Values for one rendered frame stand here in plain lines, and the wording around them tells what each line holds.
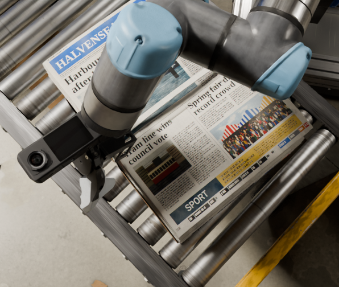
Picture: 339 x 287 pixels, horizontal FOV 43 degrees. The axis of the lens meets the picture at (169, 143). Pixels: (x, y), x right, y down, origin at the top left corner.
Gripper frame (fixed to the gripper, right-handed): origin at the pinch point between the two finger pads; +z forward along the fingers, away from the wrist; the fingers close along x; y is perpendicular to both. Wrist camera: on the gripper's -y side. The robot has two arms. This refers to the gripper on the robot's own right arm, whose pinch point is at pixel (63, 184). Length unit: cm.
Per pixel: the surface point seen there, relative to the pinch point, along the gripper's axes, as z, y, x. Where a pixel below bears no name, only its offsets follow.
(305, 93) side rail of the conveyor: -9, 56, -11
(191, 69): -16.6, 23.2, 2.0
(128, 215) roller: 14.9, 14.7, -8.1
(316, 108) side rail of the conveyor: -9, 55, -15
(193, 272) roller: 13.2, 17.5, -25.2
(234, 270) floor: 75, 71, -40
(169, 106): -13.2, 17.0, -1.0
